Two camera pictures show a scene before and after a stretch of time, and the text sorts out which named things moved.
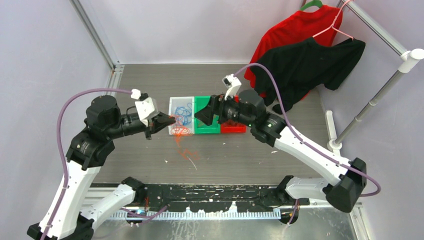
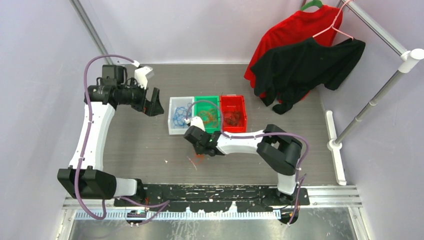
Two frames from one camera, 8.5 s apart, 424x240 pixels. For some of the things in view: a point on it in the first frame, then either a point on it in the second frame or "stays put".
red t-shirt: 323,23 stays put
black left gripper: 157,123 → 150,108
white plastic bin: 182,108 stays put
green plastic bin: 200,127 stays put
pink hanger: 332,25 stays put
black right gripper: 217,105 → 198,151
